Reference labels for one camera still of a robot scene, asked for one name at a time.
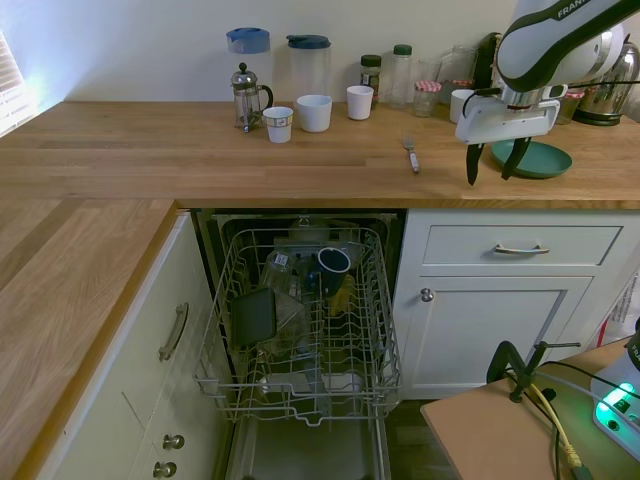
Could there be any glass jar red gingham lid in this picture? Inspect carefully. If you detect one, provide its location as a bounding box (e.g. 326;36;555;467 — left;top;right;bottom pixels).
412;79;444;119
553;85;587;126

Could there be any glass french press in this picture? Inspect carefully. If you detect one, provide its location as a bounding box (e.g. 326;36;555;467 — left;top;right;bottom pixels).
229;61;276;134

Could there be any black camera cable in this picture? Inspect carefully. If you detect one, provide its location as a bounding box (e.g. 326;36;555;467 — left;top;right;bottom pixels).
461;87;503;120

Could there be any clear glass with label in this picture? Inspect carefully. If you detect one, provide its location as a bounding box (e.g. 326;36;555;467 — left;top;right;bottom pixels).
263;248;302;297

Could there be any metal curved cabinet handle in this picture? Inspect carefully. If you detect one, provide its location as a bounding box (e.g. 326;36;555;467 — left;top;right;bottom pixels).
157;302;190;363

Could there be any white mug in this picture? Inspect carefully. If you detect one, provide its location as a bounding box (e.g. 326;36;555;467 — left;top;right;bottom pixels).
449;89;477;125

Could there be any spice jar green lid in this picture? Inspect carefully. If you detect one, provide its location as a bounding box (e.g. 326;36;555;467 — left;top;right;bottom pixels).
359;54;383;102

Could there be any window blind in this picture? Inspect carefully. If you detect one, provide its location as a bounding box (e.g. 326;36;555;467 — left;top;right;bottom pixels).
0;28;27;139

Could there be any yellow cable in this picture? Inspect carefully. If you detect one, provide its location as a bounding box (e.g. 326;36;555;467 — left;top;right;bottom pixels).
528;381;585;472

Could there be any black square container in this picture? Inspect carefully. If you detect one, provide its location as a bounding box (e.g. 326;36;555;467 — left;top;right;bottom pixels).
229;286;278;350

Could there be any white cabinet door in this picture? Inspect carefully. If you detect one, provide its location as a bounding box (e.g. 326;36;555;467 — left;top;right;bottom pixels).
398;273;597;401

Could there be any yellow plastic item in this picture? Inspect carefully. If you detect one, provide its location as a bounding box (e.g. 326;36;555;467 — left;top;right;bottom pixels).
326;272;362;317

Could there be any white cup with patterned band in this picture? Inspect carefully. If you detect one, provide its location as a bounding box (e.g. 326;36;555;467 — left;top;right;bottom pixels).
262;106;295;145

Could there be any dark blue mug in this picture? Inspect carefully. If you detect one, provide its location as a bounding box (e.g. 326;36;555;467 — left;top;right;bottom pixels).
305;246;353;302

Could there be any grey wire dishwasher rack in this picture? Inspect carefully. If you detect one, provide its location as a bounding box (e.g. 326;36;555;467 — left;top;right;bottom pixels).
193;226;404;429

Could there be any black clamp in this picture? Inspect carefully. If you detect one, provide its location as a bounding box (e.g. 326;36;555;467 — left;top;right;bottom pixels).
486;340;582;404

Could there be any metal drawer handle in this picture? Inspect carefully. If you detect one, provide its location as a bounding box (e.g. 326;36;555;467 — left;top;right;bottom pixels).
494;243;551;256

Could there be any clear pitcher dark blue lid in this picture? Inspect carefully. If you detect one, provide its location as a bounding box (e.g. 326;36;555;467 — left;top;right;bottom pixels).
285;33;333;104

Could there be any wide white cup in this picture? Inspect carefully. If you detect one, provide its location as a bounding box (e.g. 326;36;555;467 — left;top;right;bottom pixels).
295;94;334;134

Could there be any stainless steel kettle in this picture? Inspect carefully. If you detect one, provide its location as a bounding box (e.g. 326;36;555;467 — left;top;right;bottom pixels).
571;24;640;127

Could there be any dishwasher door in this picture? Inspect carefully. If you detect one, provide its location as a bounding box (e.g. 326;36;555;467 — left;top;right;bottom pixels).
223;413;392;480

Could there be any large clear glass jar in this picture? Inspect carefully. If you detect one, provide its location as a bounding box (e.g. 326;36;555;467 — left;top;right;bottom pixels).
449;44;480;84

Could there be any white drawer front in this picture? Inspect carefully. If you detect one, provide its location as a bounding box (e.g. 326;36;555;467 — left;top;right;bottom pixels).
421;224;624;267

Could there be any clear glass container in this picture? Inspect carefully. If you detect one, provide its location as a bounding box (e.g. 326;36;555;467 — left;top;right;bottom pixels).
257;284;314;357

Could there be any clear bottle green cap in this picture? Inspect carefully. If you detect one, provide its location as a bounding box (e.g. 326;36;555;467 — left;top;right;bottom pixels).
388;44;416;111

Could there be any grey cable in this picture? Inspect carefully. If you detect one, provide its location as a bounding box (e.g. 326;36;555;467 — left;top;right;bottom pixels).
535;371;604;402

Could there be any clear pitcher light blue lid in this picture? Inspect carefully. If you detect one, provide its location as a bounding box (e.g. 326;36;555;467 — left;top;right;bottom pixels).
225;26;272;110

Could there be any green plate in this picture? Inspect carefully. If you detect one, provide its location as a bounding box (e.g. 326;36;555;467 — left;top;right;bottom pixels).
489;138;574;180

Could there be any wooden robot mounting board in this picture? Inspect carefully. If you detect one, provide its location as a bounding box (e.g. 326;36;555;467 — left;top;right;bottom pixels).
419;334;640;480

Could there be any tall black kitchen appliance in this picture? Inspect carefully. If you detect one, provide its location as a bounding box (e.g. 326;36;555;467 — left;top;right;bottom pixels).
473;32;503;97

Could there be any plastic bag with red print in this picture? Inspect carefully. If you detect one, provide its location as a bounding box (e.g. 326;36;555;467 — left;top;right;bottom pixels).
596;268;640;352

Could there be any small plain white cup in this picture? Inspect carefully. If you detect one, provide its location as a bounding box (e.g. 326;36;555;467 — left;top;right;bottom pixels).
345;85;376;122

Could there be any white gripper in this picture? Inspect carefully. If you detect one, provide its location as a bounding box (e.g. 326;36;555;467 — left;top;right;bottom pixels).
454;96;562;187

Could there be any silver fork with dark handle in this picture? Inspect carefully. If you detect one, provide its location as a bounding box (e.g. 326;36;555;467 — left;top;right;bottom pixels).
402;132;422;175

